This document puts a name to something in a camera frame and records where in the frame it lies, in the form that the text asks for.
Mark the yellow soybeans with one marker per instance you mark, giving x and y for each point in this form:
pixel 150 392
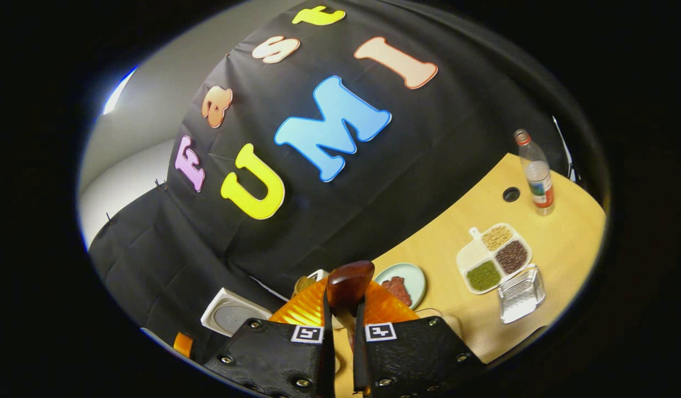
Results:
pixel 496 237

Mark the light green plate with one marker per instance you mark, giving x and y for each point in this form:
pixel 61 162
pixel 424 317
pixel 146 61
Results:
pixel 415 276

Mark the dark red beans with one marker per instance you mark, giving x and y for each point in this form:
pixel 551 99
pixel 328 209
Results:
pixel 512 257

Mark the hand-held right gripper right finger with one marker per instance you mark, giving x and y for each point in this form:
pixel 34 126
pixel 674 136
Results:
pixel 407 359

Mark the black backdrop cloth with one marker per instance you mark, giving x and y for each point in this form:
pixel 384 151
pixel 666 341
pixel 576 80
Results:
pixel 429 166

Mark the brown wooden spoon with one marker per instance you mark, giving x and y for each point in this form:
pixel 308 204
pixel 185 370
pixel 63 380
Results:
pixel 349 282

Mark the white rice cooker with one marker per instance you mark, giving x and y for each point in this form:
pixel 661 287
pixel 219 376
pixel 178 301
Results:
pixel 232 315

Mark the green mung beans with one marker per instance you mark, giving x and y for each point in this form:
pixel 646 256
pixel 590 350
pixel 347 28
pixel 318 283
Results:
pixel 483 276

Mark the reddish brown meat piece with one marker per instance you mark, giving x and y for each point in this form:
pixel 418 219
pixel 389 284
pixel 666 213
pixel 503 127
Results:
pixel 404 287
pixel 390 293

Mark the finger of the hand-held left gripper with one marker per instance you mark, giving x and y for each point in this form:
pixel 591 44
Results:
pixel 183 345

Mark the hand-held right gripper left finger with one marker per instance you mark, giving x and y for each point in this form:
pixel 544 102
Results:
pixel 274 359

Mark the white divided grain tray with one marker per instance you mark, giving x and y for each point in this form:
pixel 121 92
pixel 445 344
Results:
pixel 467 254

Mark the clear plastic water bottle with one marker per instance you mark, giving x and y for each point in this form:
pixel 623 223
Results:
pixel 539 177

